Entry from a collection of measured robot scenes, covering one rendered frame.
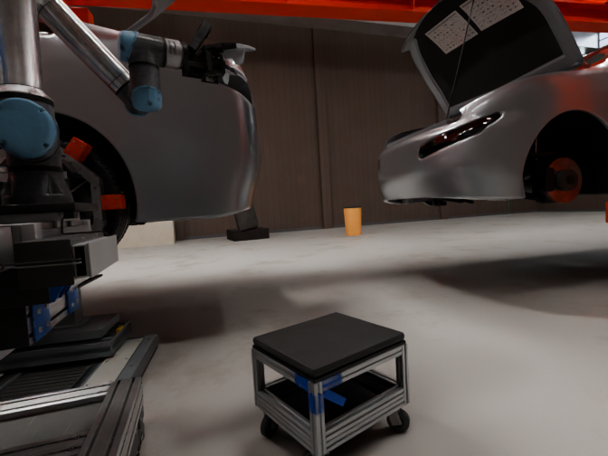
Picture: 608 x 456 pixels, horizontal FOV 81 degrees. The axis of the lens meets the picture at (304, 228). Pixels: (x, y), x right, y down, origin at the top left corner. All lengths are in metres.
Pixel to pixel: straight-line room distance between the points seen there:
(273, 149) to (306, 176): 1.35
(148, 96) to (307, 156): 10.75
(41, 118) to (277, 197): 10.49
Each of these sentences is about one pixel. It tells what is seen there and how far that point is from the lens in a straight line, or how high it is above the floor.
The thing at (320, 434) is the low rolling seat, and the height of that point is 0.15.
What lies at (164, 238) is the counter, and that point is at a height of 0.17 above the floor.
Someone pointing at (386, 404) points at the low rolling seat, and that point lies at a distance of 1.28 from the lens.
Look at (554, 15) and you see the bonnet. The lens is 3.37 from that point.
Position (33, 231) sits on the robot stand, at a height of 0.76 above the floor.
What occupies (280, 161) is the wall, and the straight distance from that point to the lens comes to 11.43.
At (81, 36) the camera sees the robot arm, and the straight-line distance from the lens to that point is 1.22.
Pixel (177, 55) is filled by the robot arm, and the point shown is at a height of 1.20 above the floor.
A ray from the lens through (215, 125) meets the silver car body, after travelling 2.02.
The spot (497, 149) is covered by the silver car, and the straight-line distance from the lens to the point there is 2.73.
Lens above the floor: 0.77
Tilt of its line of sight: 3 degrees down
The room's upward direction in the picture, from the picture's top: 3 degrees counter-clockwise
